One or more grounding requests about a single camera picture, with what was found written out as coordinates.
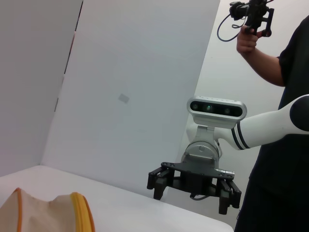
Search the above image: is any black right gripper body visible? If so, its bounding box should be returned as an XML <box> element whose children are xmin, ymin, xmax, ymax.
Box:
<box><xmin>160</xmin><ymin>161</ymin><xmax>235</xmax><ymax>197</ymax></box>

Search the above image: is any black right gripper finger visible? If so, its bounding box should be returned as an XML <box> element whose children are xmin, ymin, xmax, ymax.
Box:
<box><xmin>147</xmin><ymin>166</ymin><xmax>181</xmax><ymax>201</ymax></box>
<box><xmin>210</xmin><ymin>178</ymin><xmax>242</xmax><ymax>215</ymax></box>

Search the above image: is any beige orange-trimmed zipper food bag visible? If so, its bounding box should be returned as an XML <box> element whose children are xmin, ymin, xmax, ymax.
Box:
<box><xmin>0</xmin><ymin>188</ymin><xmax>96</xmax><ymax>232</ymax></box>

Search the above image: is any black handheld camera rig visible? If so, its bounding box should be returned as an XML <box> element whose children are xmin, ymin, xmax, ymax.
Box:
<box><xmin>229</xmin><ymin>0</ymin><xmax>275</xmax><ymax>38</ymax></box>

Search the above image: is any person's bare forearm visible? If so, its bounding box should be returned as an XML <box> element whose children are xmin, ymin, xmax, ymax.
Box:
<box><xmin>239</xmin><ymin>46</ymin><xmax>286</xmax><ymax>87</ymax></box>

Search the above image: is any person's bare hand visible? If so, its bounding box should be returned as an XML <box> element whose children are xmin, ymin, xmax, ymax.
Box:
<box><xmin>236</xmin><ymin>24</ymin><xmax>263</xmax><ymax>55</ymax></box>

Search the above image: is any person in black shirt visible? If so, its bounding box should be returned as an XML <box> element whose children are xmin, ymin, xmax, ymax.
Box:
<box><xmin>233</xmin><ymin>17</ymin><xmax>309</xmax><ymax>232</ymax></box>

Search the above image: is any large white panel board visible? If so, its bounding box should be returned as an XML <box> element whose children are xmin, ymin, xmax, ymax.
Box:
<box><xmin>40</xmin><ymin>0</ymin><xmax>222</xmax><ymax>199</ymax></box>

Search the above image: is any silver right wrist depth camera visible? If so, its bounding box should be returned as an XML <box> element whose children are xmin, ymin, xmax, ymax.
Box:
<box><xmin>186</xmin><ymin>96</ymin><xmax>248</xmax><ymax>124</ymax></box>

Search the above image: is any black camera rig cable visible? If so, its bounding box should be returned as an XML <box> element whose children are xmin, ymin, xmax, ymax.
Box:
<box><xmin>217</xmin><ymin>14</ymin><xmax>240</xmax><ymax>42</ymax></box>

